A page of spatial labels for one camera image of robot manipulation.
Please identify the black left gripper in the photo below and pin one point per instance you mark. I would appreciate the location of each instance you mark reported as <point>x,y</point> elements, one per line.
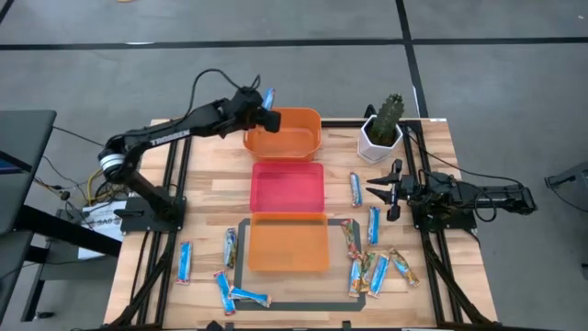
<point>245,108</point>

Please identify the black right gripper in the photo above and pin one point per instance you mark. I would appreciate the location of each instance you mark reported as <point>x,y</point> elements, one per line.
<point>406,187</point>

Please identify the green orange granola bar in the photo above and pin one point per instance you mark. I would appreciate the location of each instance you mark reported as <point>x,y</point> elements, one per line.
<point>366,271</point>

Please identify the silver green granola bar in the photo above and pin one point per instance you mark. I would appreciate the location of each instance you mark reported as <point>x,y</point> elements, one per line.
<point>230,247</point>

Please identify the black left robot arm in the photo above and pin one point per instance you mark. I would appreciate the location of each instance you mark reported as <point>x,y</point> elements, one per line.
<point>170,133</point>

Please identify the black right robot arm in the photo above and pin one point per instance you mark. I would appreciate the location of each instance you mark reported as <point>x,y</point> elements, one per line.
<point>500,195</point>

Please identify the white plant pot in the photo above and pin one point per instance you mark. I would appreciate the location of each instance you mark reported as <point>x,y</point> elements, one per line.
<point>367,149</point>

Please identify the pink plastic bin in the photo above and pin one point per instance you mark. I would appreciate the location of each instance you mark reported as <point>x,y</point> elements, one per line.
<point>287,186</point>

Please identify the green cactus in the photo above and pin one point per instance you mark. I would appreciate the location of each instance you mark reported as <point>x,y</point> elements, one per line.
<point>388,117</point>

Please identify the translucent orange plastic bin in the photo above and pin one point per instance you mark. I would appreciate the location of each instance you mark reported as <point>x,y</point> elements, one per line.
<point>289,243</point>

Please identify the grey floor stand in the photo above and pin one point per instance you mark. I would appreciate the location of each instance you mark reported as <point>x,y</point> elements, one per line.
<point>569,179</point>

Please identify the white paper sheet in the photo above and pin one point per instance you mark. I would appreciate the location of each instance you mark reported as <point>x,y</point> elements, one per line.
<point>103,220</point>

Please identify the black desk leg beam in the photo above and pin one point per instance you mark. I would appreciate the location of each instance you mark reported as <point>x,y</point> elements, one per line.
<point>69,232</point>

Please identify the grey desk top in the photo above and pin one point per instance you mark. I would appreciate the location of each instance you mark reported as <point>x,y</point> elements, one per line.
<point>23,147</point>

